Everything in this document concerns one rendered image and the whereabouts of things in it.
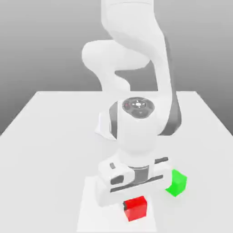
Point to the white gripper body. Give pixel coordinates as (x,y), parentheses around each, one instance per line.
(116,195)

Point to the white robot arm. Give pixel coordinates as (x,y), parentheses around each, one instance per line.
(138,127)

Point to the small red cube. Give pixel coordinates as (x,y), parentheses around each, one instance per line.
(135,209)

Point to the small green cube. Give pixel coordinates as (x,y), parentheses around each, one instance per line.
(177,183)

